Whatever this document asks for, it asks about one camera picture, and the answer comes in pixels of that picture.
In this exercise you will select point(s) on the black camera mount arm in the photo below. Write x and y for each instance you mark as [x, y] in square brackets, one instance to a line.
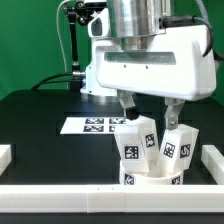
[79, 13]

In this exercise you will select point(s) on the white left rail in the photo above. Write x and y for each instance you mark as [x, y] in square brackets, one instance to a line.
[5, 157]

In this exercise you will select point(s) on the white front rail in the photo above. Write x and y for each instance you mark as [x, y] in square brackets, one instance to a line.
[111, 198]

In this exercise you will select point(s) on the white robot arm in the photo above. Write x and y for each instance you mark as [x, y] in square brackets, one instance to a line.
[152, 8]

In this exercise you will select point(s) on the white marker sheet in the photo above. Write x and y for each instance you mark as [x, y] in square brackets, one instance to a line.
[91, 125]

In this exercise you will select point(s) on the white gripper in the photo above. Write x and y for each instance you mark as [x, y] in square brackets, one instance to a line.
[161, 56]

